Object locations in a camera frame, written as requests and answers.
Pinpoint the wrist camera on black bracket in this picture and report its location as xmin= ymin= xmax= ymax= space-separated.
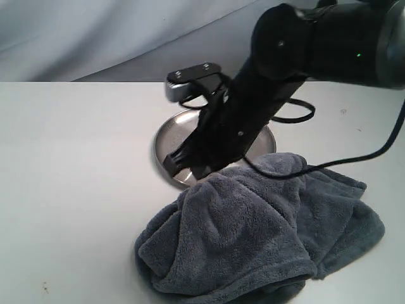
xmin=165 ymin=63 xmax=221 ymax=103

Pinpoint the blue-grey fleece towel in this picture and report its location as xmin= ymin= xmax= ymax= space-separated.
xmin=135 ymin=153 xmax=385 ymax=303

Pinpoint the round stainless steel plate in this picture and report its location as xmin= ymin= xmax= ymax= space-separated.
xmin=152 ymin=110 xmax=277 ymax=190

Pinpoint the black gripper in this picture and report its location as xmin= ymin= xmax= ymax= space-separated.
xmin=163 ymin=79 xmax=282 ymax=182

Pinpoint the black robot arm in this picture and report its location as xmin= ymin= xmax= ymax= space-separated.
xmin=163 ymin=1 xmax=404 ymax=179

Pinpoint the white backdrop sheet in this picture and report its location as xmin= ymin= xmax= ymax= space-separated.
xmin=0 ymin=0 xmax=405 ymax=82

